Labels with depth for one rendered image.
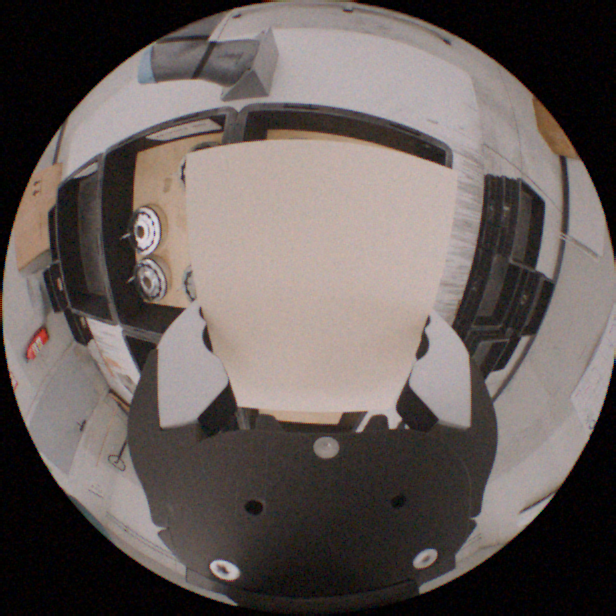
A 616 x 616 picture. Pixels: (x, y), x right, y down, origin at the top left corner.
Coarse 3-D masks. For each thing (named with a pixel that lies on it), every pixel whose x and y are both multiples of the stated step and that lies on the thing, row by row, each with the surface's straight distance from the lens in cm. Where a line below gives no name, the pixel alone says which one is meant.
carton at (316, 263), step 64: (192, 192) 10; (256, 192) 9; (320, 192) 9; (384, 192) 9; (448, 192) 11; (192, 256) 11; (256, 256) 10; (320, 256) 9; (384, 256) 10; (256, 320) 11; (320, 320) 11; (384, 320) 11; (256, 384) 14; (320, 384) 14; (384, 384) 15
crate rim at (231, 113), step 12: (216, 108) 34; (228, 108) 33; (168, 120) 38; (180, 120) 38; (192, 120) 35; (228, 120) 32; (144, 132) 41; (228, 132) 31; (120, 144) 48; (228, 144) 31; (108, 276) 50; (108, 288) 52; (120, 324) 55; (156, 336) 48
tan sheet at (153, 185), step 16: (176, 144) 48; (192, 144) 45; (144, 160) 53; (160, 160) 49; (176, 160) 47; (144, 176) 52; (160, 176) 49; (176, 176) 46; (144, 192) 52; (160, 192) 48; (176, 192) 46; (176, 208) 46; (176, 224) 46; (176, 240) 47; (144, 256) 54; (160, 256) 50; (176, 256) 48; (176, 272) 49; (176, 288) 51; (176, 304) 53
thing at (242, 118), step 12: (252, 108) 32; (264, 108) 31; (276, 108) 31; (288, 108) 31; (300, 108) 32; (312, 108) 31; (324, 108) 30; (336, 108) 31; (240, 120) 31; (360, 120) 31; (372, 120) 31; (384, 120) 32; (240, 132) 31; (408, 132) 32; (420, 132) 33; (432, 144) 34; (444, 144) 35; (444, 156) 35
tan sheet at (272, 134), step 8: (272, 136) 40; (280, 136) 40; (288, 136) 40; (296, 136) 39; (304, 136) 39; (312, 136) 39; (320, 136) 39; (328, 136) 39; (336, 136) 40; (360, 144) 40; (368, 144) 40; (376, 144) 41; (400, 152) 42
